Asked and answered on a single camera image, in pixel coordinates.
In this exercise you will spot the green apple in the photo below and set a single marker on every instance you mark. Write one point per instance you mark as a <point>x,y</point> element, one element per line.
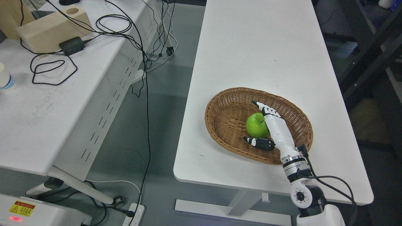
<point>256,126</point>

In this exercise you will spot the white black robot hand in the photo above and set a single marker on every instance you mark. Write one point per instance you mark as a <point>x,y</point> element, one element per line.
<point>280,134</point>

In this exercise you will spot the white black floor device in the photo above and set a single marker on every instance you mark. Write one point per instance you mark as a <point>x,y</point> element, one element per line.
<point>21,211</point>

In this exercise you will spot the white folding table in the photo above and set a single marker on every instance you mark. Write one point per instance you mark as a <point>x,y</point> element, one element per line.
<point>57,130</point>

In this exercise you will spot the brown wicker basket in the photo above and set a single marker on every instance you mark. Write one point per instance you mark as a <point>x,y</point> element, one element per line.
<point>227,112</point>

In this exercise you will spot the paper cup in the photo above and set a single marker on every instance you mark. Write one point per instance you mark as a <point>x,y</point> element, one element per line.
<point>7,81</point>

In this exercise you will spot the black power adapter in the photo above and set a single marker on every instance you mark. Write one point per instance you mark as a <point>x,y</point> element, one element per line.
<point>72,46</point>

